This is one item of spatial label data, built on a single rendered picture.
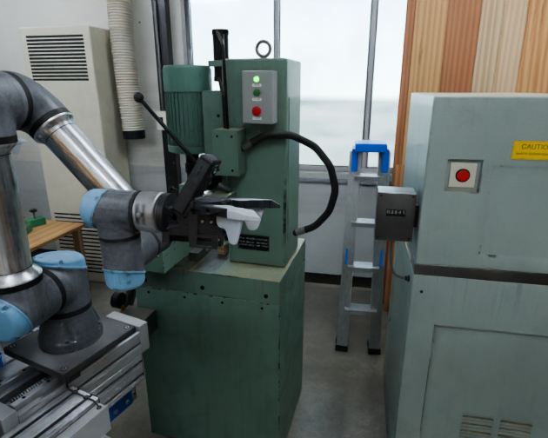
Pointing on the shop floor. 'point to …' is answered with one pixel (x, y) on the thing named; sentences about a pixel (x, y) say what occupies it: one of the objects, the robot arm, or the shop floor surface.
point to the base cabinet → (223, 363)
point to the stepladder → (354, 248)
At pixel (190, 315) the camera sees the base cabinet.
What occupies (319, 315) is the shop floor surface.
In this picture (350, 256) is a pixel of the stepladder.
